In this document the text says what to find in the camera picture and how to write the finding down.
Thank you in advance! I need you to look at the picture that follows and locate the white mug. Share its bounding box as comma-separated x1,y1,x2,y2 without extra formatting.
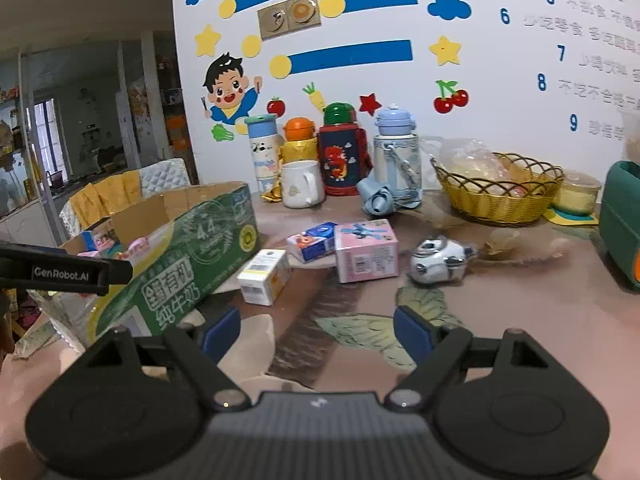
281,160,326,209

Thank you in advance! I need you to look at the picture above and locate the cartoon boy wall sticker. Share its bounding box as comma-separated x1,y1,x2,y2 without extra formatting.
203,52,262,125

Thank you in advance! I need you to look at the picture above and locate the cardboard milk box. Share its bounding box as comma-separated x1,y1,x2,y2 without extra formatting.
29,182,259,349

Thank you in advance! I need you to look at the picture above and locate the blue orange small box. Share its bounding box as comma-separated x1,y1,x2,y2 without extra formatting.
286,222,337,263

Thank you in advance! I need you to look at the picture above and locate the light blue strap bottle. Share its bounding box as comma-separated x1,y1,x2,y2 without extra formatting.
357,104,423,218

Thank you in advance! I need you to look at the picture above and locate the wall switch plate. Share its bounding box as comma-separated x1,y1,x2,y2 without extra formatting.
257,0,321,40

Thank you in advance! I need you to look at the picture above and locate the white panda robot toy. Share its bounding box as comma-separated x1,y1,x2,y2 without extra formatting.
409,236,478,285

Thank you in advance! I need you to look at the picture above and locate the panda print thermos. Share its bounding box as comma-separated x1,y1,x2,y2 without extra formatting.
245,114,281,193

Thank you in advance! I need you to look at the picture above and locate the white small barcode box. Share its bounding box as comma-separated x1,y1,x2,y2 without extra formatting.
238,249,291,307

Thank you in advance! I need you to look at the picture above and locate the yellow orange-lid bottle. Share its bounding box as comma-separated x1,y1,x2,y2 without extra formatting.
262,117,318,203

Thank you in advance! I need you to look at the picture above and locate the quilted white chair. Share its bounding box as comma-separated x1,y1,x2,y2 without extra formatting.
58,158,192,238

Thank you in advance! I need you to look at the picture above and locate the yellow coaster with jar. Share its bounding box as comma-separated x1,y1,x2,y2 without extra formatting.
544,170,602,226

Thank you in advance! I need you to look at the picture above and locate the plastic bag in basket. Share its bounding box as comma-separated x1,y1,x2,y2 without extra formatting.
419,136,510,181

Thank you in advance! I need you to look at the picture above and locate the yellow cloth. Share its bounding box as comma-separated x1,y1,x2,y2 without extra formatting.
70,170,142,230

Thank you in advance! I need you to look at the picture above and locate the green storage container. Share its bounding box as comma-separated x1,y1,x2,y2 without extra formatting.
599,160,640,289

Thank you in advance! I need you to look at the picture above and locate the pink airplane toy box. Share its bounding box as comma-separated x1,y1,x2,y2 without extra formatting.
334,219,399,284

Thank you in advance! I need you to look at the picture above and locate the yellow wicker basket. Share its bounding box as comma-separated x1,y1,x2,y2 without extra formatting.
431,152,565,226

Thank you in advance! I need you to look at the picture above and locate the navy dinosaur bottle green lid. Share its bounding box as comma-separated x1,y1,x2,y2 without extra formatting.
318,102,372,196

